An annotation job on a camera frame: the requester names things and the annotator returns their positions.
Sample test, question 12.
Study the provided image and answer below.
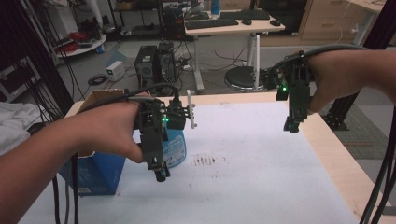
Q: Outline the person's right hand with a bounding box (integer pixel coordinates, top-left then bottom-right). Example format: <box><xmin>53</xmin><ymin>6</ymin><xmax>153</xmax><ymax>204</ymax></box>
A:
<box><xmin>303</xmin><ymin>49</ymin><xmax>376</xmax><ymax>114</ymax></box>

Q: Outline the white cloth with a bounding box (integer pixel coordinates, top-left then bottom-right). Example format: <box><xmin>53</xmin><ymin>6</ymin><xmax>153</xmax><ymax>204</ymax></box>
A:
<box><xmin>0</xmin><ymin>101</ymin><xmax>42</xmax><ymax>157</ymax></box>

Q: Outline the round black stool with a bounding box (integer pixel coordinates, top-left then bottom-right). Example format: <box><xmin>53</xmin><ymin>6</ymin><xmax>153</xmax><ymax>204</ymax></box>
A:
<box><xmin>223</xmin><ymin>65</ymin><xmax>266</xmax><ymax>93</ymax></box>

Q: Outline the black computer tower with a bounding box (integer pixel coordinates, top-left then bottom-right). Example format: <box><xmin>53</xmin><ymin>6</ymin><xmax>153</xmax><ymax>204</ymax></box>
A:
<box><xmin>162</xmin><ymin>7</ymin><xmax>188</xmax><ymax>41</ymax></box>
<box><xmin>134</xmin><ymin>45</ymin><xmax>159</xmax><ymax>89</ymax></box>

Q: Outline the white foam mat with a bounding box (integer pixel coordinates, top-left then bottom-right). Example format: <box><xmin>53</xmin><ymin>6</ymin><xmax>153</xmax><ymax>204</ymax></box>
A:
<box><xmin>18</xmin><ymin>101</ymin><xmax>359</xmax><ymax>224</ymax></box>

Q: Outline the blue cardboard box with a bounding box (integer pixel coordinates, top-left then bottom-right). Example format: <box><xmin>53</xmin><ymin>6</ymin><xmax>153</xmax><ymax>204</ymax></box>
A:
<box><xmin>58</xmin><ymin>88</ymin><xmax>128</xmax><ymax>197</ymax></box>

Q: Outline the small white box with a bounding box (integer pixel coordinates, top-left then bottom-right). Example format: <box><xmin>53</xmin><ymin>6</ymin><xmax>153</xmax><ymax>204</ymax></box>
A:
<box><xmin>106</xmin><ymin>60</ymin><xmax>126</xmax><ymax>83</ymax></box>

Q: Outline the thick black cable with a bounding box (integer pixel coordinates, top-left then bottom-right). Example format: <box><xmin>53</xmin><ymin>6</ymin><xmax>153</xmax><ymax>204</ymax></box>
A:
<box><xmin>266</xmin><ymin>43</ymin><xmax>396</xmax><ymax>224</ymax></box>

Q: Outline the person's left hand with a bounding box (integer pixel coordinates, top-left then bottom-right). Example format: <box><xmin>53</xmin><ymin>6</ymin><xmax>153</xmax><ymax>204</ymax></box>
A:
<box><xmin>64</xmin><ymin>91</ymin><xmax>151</xmax><ymax>164</ymax></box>

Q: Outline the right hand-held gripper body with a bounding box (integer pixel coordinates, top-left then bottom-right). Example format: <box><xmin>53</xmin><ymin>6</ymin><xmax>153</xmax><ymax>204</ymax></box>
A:
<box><xmin>263</xmin><ymin>50</ymin><xmax>313</xmax><ymax>126</ymax></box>

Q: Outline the coiled black cable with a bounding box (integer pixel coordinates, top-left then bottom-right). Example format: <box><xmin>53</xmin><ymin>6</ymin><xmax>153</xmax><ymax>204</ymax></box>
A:
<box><xmin>87</xmin><ymin>73</ymin><xmax>108</xmax><ymax>87</ymax></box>

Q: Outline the round white table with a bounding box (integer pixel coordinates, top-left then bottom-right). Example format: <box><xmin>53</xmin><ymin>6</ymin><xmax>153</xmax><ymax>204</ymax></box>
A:
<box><xmin>55</xmin><ymin>33</ymin><xmax>107</xmax><ymax>59</ymax></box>

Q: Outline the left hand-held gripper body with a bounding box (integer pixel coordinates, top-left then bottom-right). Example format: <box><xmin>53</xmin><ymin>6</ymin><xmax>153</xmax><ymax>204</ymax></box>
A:
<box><xmin>133</xmin><ymin>89</ymin><xmax>198</xmax><ymax>172</ymax></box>

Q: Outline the black metal frame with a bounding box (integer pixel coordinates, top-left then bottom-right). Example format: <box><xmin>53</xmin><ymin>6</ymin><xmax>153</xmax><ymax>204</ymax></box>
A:
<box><xmin>321</xmin><ymin>0</ymin><xmax>396</xmax><ymax>132</ymax></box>

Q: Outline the blue spray bottle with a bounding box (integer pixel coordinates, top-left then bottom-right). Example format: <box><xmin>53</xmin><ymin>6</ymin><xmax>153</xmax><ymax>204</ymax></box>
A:
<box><xmin>161</xmin><ymin>126</ymin><xmax>188</xmax><ymax>170</ymax></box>

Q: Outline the light wooden desk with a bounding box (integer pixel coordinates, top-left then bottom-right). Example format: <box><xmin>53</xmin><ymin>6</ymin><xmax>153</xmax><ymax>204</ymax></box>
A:
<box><xmin>184</xmin><ymin>8</ymin><xmax>286</xmax><ymax>91</ymax></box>

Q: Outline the grey monitor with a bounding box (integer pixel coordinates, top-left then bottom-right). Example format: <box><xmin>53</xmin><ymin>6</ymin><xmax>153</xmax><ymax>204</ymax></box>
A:
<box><xmin>0</xmin><ymin>55</ymin><xmax>42</xmax><ymax>104</ymax></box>

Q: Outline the black keyboard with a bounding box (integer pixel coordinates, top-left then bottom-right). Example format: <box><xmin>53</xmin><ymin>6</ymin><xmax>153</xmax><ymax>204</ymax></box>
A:
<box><xmin>219</xmin><ymin>8</ymin><xmax>271</xmax><ymax>21</ymax></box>
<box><xmin>184</xmin><ymin>17</ymin><xmax>240</xmax><ymax>31</ymax></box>

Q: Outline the light wooden cabinet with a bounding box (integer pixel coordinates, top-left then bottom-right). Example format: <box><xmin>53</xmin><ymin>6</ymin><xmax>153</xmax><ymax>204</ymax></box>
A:
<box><xmin>298</xmin><ymin>0</ymin><xmax>379</xmax><ymax>42</ymax></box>

